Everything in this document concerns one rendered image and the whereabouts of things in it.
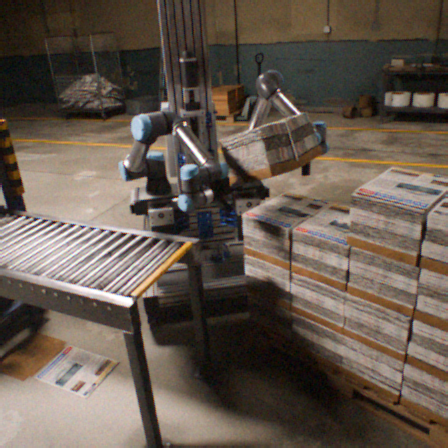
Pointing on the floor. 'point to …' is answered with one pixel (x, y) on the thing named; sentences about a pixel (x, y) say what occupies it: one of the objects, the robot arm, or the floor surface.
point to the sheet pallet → (228, 102)
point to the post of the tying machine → (9, 189)
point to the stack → (347, 309)
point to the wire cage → (89, 87)
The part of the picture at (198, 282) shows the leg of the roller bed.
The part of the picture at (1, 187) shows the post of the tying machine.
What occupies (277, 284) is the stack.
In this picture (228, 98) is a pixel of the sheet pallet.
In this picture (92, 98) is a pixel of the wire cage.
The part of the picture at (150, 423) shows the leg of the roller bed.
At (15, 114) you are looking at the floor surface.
